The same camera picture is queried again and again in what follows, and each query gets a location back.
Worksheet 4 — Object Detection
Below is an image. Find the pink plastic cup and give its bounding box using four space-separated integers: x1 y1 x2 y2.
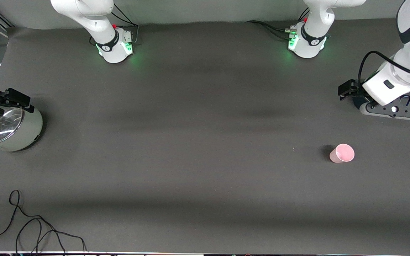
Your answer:
329 143 355 164

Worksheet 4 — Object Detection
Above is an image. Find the black left arm wrist cable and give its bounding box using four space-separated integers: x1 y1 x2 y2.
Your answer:
358 51 410 86

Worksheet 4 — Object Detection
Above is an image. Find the dark blue saucepan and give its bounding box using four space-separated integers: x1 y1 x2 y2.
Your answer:
353 89 410 115

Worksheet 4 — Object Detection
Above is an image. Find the black right arm base cable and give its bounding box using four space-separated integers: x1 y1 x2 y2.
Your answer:
111 3 140 45

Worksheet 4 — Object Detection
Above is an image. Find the glass lid beige knob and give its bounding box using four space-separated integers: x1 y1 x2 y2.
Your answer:
0 107 25 145

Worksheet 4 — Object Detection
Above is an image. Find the pale green cooking pot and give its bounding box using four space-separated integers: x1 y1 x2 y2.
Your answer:
0 106 44 154

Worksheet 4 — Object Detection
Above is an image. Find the thin black loose cable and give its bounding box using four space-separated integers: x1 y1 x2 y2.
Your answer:
0 190 86 254

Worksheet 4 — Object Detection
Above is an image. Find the dark grey table cloth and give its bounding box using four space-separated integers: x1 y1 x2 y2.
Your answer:
0 18 410 254

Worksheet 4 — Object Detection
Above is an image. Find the metal frame rail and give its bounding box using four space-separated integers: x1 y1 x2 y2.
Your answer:
0 3 15 38

